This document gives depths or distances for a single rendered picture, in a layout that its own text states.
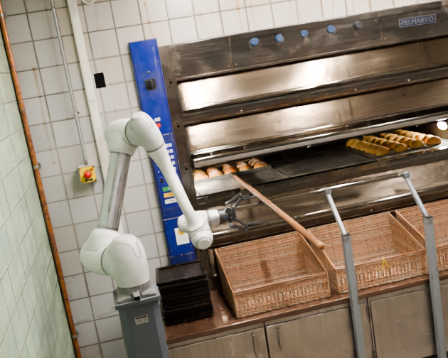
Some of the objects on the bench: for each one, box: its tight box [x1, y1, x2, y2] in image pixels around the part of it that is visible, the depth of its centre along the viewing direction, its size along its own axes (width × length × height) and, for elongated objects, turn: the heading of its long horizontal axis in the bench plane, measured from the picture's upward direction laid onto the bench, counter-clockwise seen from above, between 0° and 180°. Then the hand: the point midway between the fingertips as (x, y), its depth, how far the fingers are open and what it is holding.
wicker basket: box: [307, 212, 429, 295], centre depth 375 cm, size 49×56×28 cm
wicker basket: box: [214, 231, 331, 319], centre depth 366 cm, size 49×56×28 cm
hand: (255, 209), depth 326 cm, fingers open, 13 cm apart
